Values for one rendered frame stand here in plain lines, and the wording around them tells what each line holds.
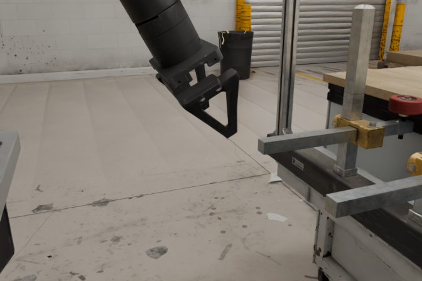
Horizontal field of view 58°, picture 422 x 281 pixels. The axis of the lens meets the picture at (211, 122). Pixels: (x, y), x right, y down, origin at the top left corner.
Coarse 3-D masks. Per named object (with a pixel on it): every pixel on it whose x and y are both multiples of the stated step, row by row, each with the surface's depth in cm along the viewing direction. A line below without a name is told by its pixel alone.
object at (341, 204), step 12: (396, 180) 69; (408, 180) 69; (420, 180) 69; (348, 192) 64; (360, 192) 64; (372, 192) 64; (384, 192) 64; (396, 192) 65; (408, 192) 67; (420, 192) 68; (336, 204) 61; (348, 204) 62; (360, 204) 63; (372, 204) 64; (384, 204) 65; (336, 216) 62
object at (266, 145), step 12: (396, 120) 97; (408, 120) 98; (300, 132) 89; (312, 132) 89; (324, 132) 89; (336, 132) 89; (348, 132) 91; (384, 132) 95; (396, 132) 96; (408, 132) 98; (264, 144) 83; (276, 144) 84; (288, 144) 85; (300, 144) 87; (312, 144) 88; (324, 144) 89
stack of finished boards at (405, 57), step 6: (390, 54) 652; (396, 54) 640; (402, 54) 630; (408, 54) 626; (414, 54) 626; (420, 54) 626; (390, 60) 654; (396, 60) 642; (402, 60) 631; (408, 60) 620; (414, 60) 609; (420, 60) 600
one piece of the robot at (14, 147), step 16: (0, 144) 28; (16, 144) 29; (0, 160) 25; (16, 160) 28; (0, 176) 22; (0, 192) 21; (0, 208) 21; (0, 224) 33; (0, 240) 33; (0, 256) 33; (0, 272) 34
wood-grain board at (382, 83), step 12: (336, 72) 135; (372, 72) 135; (384, 72) 135; (396, 72) 135; (408, 72) 135; (420, 72) 135; (336, 84) 128; (372, 84) 115; (384, 84) 115; (396, 84) 115; (408, 84) 115; (420, 84) 115; (384, 96) 108; (420, 96) 101
